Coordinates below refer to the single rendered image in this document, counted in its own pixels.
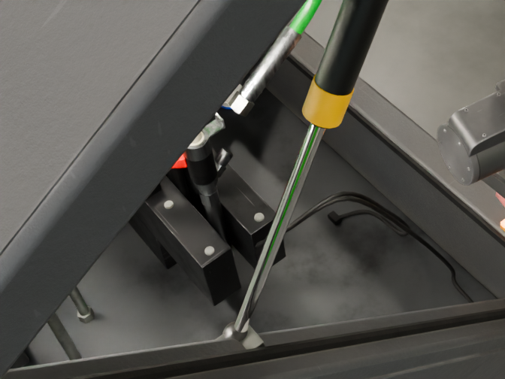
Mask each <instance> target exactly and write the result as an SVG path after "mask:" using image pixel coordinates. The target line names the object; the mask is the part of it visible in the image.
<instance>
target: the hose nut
mask: <svg viewBox="0 0 505 379"><path fill-rule="evenodd" d="M228 104H229V106H230V108H232V110H233V111H234V112H235V113H237V114H240V115H242V116H245V117H246V116H247V114H248V113H249V112H250V111H251V109H252V108H253V106H254V105H255V104H254V103H253V102H249V101H247V100H246V99H245V98H244V97H243V96H242V95H241V94H240V92H238V91H237V92H236V93H235V94H234V96H233V97H232V98H231V100H230V101H229V103H228Z"/></svg>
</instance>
